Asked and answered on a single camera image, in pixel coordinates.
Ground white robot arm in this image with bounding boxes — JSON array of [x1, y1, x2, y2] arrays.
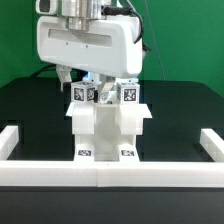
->
[[36, 0, 148, 103]]

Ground white chair seat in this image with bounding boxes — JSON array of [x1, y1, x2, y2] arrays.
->
[[73, 101, 138, 163]]

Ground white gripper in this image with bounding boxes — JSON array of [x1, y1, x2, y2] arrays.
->
[[37, 16, 143, 104]]

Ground white sheet with tags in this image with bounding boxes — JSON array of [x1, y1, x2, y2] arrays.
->
[[66, 102, 152, 118]]

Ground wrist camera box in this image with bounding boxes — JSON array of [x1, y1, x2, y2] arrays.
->
[[35, 0, 58, 15]]

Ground white chair back piece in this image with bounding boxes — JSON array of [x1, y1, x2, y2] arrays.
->
[[71, 103, 144, 135]]

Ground black cable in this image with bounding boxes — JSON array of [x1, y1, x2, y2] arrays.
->
[[31, 64, 59, 78]]

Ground white U-shaped fence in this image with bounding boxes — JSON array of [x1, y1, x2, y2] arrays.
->
[[0, 126, 224, 188]]

